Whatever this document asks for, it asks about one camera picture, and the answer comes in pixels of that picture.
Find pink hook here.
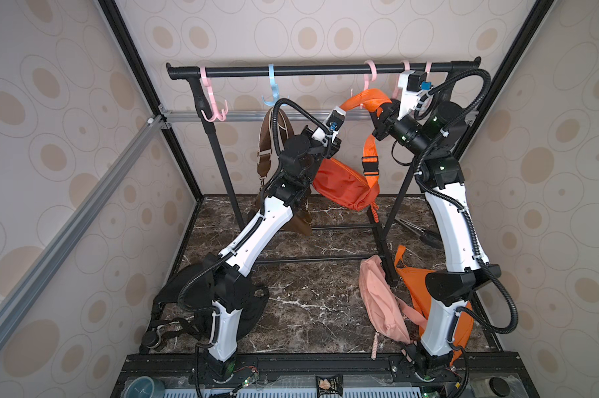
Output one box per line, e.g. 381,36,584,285
422,62,432,91
392,61,412,99
350,60,377,99
199,66,228,123

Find red-orange waist bag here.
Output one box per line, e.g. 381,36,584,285
313,89,392,222

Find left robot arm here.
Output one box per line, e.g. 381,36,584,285
177,98,346,374

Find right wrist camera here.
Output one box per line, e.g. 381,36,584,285
397,71,428,119

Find rightmost pink hook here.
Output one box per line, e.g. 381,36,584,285
422,62,432,91

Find aluminium rail left wall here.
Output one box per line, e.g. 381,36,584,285
0,114,166,351

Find small snack packet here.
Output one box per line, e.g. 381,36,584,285
315,374,344,398

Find teal round container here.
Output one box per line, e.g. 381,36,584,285
122,376,165,398

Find aluminium rail wall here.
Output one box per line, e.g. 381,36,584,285
159,107,480,125
0,114,166,351

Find light blue hook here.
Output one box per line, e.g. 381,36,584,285
261,64,281,107

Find middle pink hook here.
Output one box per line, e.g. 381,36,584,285
350,60,377,99

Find black round cap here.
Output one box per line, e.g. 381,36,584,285
485,377,511,398

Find pink bag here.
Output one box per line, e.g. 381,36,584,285
359,255,427,359

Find black bag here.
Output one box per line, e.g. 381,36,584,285
141,265,270,350

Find black tongs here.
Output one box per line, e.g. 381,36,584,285
395,218,444,250

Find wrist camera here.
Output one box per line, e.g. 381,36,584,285
397,71,428,119
311,107,346,147

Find black clothes rack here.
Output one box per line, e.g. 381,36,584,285
166,56,481,265

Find black base frame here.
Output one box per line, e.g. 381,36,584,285
111,352,539,397

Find bright orange bag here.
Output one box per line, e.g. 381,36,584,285
394,245,474,348

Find aluminium rail back wall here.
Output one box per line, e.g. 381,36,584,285
159,107,480,125

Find leftmost pink hook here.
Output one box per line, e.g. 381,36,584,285
199,66,228,123

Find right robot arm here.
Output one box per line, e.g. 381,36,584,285
372,69,519,381

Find brown leather bag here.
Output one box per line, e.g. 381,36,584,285
249,109,313,236

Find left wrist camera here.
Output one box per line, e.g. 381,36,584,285
311,107,346,147

